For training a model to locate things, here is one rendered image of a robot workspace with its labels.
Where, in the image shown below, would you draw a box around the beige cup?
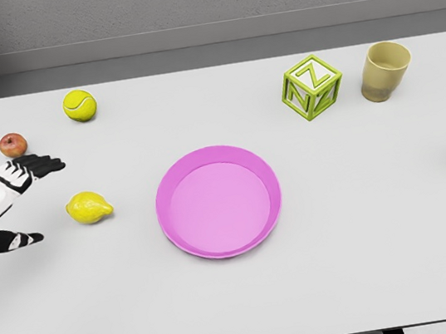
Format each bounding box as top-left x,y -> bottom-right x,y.
354,37 -> 418,106

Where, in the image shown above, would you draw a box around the yellow-green tennis ball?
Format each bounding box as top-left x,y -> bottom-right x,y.
60,86 -> 100,125

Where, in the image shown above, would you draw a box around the small red apple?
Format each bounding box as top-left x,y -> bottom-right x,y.
0,130 -> 31,160

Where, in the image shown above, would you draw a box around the green letter block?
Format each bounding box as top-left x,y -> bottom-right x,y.
276,51 -> 349,126

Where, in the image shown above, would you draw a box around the yellow lemon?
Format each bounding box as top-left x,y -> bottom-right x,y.
62,186 -> 117,228

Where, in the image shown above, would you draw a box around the pink round plate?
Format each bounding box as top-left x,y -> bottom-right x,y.
147,136 -> 292,270

